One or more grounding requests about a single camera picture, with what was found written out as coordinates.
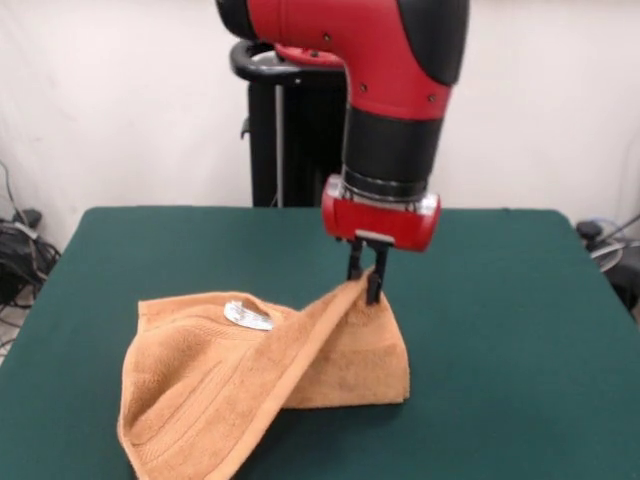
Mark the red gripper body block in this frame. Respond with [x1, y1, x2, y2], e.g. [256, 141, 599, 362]
[320, 173, 443, 254]

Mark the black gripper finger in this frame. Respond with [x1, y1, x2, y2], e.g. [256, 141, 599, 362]
[346, 238, 367, 281]
[365, 244, 390, 305]

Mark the orange terry towel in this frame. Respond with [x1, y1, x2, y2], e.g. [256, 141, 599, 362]
[117, 267, 412, 480]

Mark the dark green table cloth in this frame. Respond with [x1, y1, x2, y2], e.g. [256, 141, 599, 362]
[0, 207, 640, 480]

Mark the grey black floor stand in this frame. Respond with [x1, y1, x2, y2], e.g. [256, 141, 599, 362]
[574, 219, 640, 321]

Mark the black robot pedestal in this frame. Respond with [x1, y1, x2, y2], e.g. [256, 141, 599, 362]
[229, 39, 351, 209]

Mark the blue cable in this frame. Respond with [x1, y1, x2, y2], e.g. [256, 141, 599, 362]
[588, 213, 640, 242]

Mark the black equipment with cables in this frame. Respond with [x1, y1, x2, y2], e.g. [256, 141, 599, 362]
[0, 159, 64, 311]

